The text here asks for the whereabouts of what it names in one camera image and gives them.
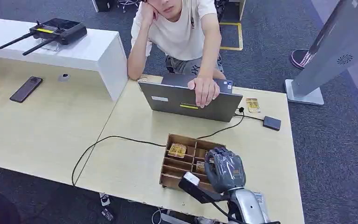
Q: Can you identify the white cable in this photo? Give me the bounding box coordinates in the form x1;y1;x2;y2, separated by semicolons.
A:
151;208;163;224

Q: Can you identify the wooden compartment box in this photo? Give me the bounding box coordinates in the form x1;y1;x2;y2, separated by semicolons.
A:
159;133;226;194

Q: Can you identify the person's right hand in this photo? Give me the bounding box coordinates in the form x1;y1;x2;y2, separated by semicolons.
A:
138;0;159;24

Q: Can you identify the grey laptop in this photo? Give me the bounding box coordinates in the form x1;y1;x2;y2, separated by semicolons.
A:
138;73;243;123

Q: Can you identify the long black cable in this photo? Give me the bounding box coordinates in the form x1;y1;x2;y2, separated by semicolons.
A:
71;107;245;187

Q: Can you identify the white desk shelf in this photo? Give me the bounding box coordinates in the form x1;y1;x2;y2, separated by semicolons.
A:
0;16;129;102

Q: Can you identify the white QR code label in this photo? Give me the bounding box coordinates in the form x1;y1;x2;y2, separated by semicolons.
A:
253;191;269;216

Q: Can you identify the small black external drive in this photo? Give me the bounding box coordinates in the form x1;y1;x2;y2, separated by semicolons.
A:
262;116;282;132

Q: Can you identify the silver kiosk stand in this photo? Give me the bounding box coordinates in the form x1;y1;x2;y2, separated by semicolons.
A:
285;0;358;106

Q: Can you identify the black smartphone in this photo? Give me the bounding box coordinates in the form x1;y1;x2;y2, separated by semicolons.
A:
9;76;43;104

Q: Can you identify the clear controller stand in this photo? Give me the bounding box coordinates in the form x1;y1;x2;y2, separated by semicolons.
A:
41;38;61;52

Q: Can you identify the yellow floor tape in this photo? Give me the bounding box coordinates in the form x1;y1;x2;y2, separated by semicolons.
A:
219;22;244;51

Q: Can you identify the short black cable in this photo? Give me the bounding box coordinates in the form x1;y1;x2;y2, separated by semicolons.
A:
234;113;265;122

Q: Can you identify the person's left hand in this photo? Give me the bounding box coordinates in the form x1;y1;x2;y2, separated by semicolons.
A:
187;77;220;109

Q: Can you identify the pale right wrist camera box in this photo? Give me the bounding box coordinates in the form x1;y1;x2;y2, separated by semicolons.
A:
178;172;229;205

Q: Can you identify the black remote controller with antennas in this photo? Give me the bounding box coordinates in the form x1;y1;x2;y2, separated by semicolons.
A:
0;17;88;56

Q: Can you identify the person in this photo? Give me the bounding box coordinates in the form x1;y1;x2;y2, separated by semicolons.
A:
127;0;227;109

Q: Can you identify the office chair base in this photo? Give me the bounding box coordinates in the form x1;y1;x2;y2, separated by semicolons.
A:
117;0;140;13

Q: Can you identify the small dark plug adapter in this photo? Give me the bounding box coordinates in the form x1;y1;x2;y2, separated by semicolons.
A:
102;209;115;222

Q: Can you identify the round dark floor base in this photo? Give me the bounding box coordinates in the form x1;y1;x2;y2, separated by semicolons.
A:
290;49;317;69

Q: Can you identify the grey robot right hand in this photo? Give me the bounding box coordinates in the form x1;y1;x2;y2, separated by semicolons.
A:
204;147;247;194

